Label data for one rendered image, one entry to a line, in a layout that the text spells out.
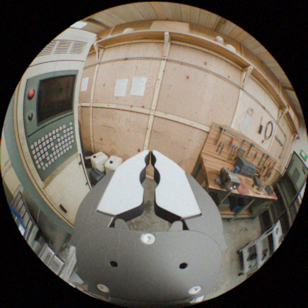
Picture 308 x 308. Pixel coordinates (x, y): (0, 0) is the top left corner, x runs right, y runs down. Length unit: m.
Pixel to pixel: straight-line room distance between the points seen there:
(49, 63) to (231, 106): 2.00
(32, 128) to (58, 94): 0.27
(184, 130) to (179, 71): 0.89
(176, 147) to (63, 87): 1.64
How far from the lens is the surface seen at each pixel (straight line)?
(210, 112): 1.59
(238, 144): 1.83
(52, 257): 1.08
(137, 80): 1.67
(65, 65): 0.86
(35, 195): 0.36
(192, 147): 1.70
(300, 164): 3.71
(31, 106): 0.71
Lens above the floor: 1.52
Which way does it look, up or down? 32 degrees down
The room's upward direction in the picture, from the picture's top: 13 degrees clockwise
